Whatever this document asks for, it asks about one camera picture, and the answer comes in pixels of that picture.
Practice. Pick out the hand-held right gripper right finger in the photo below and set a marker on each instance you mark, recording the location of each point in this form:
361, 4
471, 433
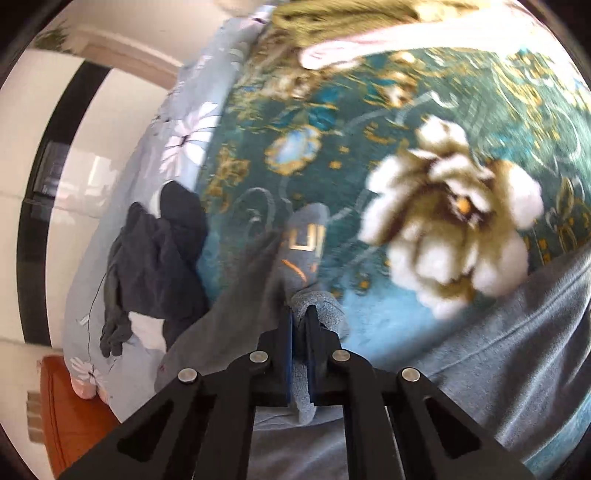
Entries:
315, 364

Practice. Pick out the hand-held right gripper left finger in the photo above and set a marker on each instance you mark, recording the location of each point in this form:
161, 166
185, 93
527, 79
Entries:
282, 364

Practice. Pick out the grey garment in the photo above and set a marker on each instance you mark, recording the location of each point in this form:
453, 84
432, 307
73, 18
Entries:
480, 369

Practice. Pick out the dark navy garment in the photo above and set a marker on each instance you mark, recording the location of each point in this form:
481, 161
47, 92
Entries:
157, 267

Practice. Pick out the teal floral blanket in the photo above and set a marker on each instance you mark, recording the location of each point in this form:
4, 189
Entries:
351, 152

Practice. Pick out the orange wooden furniture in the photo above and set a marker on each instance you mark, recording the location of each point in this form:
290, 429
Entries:
69, 415

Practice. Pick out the light blue floral bedsheet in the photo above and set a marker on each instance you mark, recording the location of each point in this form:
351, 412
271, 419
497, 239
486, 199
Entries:
138, 194

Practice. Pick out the pink white garment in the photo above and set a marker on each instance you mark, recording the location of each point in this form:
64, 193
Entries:
415, 34

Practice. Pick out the olive green garment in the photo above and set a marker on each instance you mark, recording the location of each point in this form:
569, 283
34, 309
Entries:
351, 18

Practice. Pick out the black door frame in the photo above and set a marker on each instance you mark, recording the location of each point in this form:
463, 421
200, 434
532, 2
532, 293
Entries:
51, 175

